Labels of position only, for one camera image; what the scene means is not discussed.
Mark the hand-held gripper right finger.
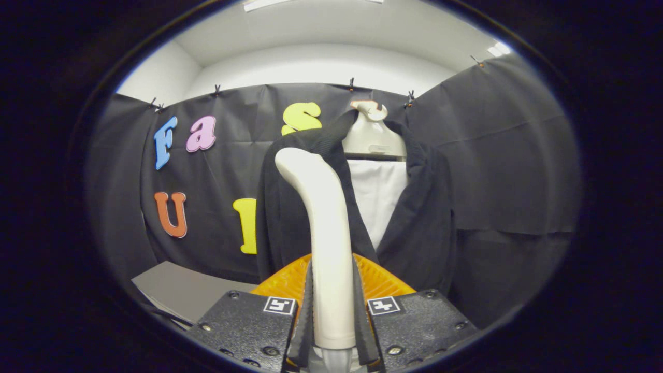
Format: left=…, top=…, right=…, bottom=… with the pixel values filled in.
left=352, top=254, right=480, bottom=372

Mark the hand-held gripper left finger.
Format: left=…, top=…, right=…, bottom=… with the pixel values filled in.
left=184, top=254, right=314, bottom=372

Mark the white garment steamer head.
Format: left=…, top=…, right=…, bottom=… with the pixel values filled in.
left=275, top=148, right=358, bottom=351

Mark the black jacket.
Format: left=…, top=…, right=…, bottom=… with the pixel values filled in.
left=256, top=110, right=457, bottom=296

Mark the grey drawer cabinet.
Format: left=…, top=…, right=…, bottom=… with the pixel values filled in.
left=131, top=261, right=258, bottom=331

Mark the black backdrop cloth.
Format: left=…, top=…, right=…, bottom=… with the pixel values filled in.
left=85, top=54, right=582, bottom=329

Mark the row of backdrop clips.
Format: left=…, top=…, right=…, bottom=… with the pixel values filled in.
left=149, top=54, right=485, bottom=112

